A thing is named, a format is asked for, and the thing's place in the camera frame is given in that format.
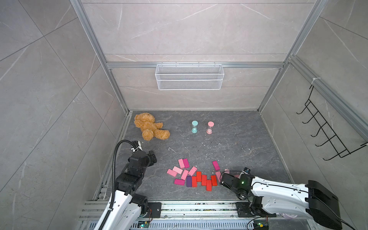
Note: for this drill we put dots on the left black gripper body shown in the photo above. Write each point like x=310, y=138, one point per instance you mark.
x=149, y=160

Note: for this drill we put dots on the teal sand timer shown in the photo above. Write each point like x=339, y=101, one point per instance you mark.
x=194, y=126

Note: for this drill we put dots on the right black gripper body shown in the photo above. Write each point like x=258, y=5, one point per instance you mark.
x=235, y=192

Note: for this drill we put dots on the pink sand timer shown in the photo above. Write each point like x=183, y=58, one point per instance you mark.
x=210, y=127

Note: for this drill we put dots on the pink block centre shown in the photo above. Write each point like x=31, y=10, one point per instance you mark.
x=184, y=175

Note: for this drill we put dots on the black wire hook rack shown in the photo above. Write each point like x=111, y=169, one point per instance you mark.
x=326, y=130

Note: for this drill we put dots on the light pink block tilted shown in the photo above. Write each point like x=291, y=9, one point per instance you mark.
x=177, y=170

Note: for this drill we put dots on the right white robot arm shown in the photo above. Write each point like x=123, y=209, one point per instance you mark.
x=265, y=198

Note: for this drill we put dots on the brown teddy bear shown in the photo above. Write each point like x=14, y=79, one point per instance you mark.
x=149, y=128

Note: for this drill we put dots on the light pink block right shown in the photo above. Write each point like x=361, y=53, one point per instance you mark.
x=218, y=175

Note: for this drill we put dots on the pink block far left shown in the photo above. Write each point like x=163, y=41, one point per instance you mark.
x=171, y=172

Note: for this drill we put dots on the red block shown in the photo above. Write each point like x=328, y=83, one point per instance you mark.
x=203, y=180
x=214, y=180
x=194, y=181
x=198, y=176

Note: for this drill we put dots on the white wire mesh basket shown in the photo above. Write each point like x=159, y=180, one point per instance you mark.
x=189, y=76

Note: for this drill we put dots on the pink block right tilted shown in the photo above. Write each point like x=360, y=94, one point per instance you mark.
x=192, y=171

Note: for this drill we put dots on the light pink block upper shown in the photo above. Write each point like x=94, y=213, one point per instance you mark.
x=181, y=163

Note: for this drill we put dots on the purple block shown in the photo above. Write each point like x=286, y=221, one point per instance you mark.
x=189, y=181

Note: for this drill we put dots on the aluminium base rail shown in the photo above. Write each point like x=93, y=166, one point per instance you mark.
x=213, y=215

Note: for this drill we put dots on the magenta block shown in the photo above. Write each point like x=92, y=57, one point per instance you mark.
x=186, y=163
x=179, y=182
x=216, y=166

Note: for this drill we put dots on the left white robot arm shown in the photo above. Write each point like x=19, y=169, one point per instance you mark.
x=125, y=205

